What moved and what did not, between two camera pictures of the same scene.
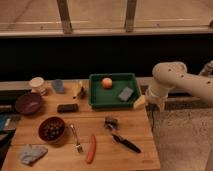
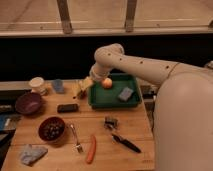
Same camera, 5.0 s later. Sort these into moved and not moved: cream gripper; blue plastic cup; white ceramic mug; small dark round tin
Moved: cream gripper
Not moved: white ceramic mug; blue plastic cup; small dark round tin
